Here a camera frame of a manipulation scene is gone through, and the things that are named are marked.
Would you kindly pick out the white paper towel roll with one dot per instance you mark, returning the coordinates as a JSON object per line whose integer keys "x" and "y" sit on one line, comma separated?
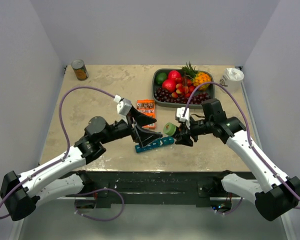
{"x": 231, "y": 79}

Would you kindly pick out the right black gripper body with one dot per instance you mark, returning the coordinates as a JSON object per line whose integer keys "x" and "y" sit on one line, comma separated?
{"x": 197, "y": 128}

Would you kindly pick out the lower red apple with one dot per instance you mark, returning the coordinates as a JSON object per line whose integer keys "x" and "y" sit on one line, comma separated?
{"x": 169, "y": 85}

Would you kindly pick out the toy pineapple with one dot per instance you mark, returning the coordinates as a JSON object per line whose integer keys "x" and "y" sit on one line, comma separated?
{"x": 193, "y": 77}

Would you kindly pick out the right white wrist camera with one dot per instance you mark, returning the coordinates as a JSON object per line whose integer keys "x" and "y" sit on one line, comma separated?
{"x": 182, "y": 115}

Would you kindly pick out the orange cardboard box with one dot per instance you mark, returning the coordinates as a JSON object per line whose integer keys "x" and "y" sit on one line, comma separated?
{"x": 146, "y": 107}

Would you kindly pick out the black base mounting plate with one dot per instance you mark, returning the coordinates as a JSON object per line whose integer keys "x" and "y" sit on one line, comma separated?
{"x": 109, "y": 188}

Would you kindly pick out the green lime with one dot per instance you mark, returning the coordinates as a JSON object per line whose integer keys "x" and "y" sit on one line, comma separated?
{"x": 160, "y": 78}

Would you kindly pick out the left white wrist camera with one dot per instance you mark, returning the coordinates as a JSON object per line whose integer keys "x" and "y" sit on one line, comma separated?
{"x": 123, "y": 107}

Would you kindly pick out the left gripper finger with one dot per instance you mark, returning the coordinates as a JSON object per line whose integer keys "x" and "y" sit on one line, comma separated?
{"x": 144, "y": 137}
{"x": 145, "y": 118}

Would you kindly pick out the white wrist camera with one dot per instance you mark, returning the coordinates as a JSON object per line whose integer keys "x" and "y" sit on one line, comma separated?
{"x": 182, "y": 115}
{"x": 123, "y": 107}

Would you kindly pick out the red apple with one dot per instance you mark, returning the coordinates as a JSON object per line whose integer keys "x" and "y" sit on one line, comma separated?
{"x": 169, "y": 85}
{"x": 173, "y": 75}

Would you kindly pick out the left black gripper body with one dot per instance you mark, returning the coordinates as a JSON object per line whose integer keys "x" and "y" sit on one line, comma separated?
{"x": 133, "y": 131}

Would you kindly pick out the green black pill bottle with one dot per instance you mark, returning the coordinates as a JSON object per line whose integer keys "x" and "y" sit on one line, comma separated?
{"x": 171, "y": 130}

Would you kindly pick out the upper red apple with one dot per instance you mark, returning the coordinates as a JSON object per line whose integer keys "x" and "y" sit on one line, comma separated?
{"x": 173, "y": 75}

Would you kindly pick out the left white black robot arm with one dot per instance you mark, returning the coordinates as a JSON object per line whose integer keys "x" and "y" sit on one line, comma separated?
{"x": 21, "y": 193}

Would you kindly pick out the tin can with fruit label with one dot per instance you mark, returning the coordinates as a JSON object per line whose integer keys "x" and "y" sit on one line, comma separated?
{"x": 80, "y": 69}

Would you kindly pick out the teal weekly pill organizer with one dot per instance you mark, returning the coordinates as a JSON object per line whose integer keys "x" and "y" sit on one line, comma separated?
{"x": 161, "y": 142}

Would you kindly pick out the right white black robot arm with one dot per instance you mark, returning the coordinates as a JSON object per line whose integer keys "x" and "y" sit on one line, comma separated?
{"x": 274, "y": 193}

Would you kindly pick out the purple grape bunch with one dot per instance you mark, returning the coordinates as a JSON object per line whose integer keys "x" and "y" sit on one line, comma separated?
{"x": 179, "y": 97}

